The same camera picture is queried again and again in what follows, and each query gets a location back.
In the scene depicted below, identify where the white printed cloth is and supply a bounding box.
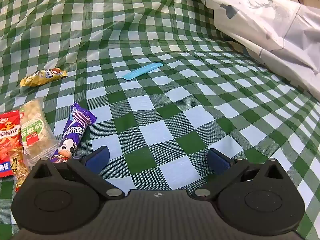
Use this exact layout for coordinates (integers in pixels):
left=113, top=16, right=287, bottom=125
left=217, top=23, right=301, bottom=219
left=186, top=0, right=320, bottom=100

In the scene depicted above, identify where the small red-yellow peanut packet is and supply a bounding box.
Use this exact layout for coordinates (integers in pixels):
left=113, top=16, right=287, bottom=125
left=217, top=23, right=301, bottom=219
left=9, top=147, right=32, bottom=193

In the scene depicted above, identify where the purple cow-print candy packet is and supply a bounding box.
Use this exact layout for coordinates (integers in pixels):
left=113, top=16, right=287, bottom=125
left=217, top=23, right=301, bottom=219
left=51, top=101, right=97, bottom=163

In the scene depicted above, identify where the red spicy snack packet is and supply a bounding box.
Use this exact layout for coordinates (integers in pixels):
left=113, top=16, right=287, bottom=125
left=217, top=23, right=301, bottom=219
left=0, top=110, right=22, bottom=178

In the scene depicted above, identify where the yellow snack packet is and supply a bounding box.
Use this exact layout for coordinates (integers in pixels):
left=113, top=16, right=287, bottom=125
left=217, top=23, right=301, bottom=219
left=20, top=67, right=68, bottom=88

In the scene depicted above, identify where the clear green-label snack packet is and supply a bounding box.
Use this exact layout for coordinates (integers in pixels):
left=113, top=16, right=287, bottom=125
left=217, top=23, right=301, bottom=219
left=19, top=98, right=61, bottom=166

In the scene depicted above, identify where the light blue stick packet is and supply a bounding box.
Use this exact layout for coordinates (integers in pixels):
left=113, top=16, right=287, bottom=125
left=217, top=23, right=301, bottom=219
left=121, top=63, right=164, bottom=81

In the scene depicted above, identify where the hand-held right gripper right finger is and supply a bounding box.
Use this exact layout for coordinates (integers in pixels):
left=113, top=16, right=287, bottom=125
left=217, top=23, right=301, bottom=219
left=191, top=148, right=284, bottom=201

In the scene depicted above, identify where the green checkered sofa cover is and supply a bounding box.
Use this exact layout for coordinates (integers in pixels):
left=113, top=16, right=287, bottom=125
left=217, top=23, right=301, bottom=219
left=0, top=0, right=320, bottom=240

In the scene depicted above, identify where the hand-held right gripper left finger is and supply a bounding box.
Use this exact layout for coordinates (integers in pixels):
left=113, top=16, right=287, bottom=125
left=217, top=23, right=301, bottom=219
left=32, top=145, right=125, bottom=201

